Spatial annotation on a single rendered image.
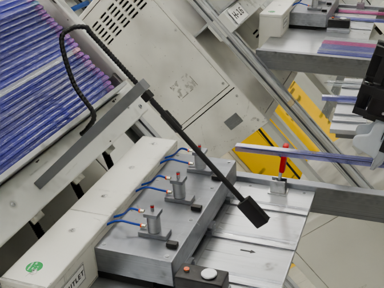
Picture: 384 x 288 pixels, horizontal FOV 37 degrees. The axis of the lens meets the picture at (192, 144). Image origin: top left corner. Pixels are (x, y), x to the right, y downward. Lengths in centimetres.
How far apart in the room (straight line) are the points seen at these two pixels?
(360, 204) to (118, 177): 47
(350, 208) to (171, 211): 37
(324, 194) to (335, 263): 108
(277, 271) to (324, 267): 130
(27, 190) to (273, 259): 42
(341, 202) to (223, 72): 92
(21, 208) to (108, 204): 16
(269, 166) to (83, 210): 334
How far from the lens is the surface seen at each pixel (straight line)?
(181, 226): 97
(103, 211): 100
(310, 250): 223
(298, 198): 115
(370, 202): 117
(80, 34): 124
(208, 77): 200
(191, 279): 88
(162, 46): 203
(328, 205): 119
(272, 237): 104
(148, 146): 119
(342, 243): 219
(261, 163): 428
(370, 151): 100
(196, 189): 107
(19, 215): 93
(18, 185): 96
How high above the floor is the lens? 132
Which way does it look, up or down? 6 degrees down
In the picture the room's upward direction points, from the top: 42 degrees counter-clockwise
